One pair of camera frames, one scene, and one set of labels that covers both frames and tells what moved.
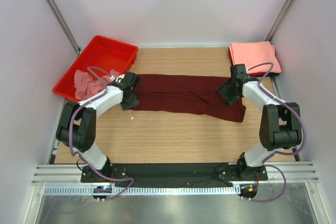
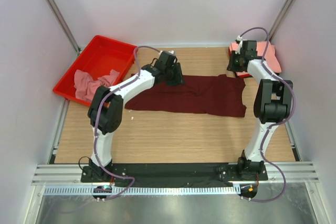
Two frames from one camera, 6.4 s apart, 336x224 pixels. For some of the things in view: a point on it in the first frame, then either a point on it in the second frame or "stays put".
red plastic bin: x=102 y=52 stays put
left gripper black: x=134 y=103 -> x=179 y=80
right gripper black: x=229 y=99 -> x=230 y=66
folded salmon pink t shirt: x=253 y=53 stays put
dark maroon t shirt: x=196 y=95 stays put
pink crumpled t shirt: x=86 y=84 stays put
